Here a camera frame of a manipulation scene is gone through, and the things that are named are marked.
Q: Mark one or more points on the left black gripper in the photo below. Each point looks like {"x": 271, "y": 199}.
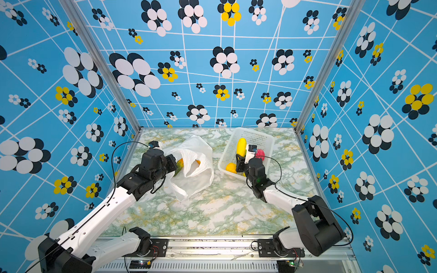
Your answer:
{"x": 171, "y": 160}

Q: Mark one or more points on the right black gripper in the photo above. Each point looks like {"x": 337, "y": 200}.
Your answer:
{"x": 240, "y": 164}

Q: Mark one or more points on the yellow fruit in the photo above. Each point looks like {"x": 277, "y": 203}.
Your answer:
{"x": 231, "y": 167}

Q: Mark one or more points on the yellow banana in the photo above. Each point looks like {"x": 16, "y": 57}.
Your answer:
{"x": 241, "y": 147}

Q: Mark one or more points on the pink round fruit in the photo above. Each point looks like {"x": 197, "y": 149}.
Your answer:
{"x": 260, "y": 154}

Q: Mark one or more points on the white plastic bag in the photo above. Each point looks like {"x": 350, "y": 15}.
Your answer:
{"x": 198, "y": 173}

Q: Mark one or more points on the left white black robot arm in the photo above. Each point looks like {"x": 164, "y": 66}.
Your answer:
{"x": 72, "y": 251}

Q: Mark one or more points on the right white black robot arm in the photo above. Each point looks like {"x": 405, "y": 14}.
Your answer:
{"x": 317, "y": 228}

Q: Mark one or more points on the green cucumber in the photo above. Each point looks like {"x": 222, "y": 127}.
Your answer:
{"x": 179, "y": 168}

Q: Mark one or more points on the white plastic basket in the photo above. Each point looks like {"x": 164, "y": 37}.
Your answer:
{"x": 262, "y": 140}

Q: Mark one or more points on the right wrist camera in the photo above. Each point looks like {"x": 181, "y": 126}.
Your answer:
{"x": 251, "y": 152}

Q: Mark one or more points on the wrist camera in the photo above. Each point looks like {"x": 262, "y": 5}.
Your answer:
{"x": 154, "y": 145}
{"x": 251, "y": 152}

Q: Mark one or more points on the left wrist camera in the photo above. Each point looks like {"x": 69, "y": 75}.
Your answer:
{"x": 154, "y": 145}

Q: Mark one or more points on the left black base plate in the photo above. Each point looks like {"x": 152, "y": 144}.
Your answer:
{"x": 157, "y": 248}

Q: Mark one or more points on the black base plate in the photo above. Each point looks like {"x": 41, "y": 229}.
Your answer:
{"x": 157, "y": 248}
{"x": 270, "y": 248}

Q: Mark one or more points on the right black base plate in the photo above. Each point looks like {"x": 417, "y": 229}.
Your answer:
{"x": 270, "y": 248}

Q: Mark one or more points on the aluminium front rail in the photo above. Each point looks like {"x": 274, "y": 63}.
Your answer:
{"x": 228, "y": 254}

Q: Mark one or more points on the left aluminium corner post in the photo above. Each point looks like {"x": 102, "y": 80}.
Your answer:
{"x": 73, "y": 13}

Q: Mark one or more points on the aluminium corner post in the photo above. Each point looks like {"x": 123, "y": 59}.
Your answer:
{"x": 73, "y": 13}
{"x": 341, "y": 37}

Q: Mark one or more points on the right aluminium corner post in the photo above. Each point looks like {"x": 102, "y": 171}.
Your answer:
{"x": 341, "y": 37}

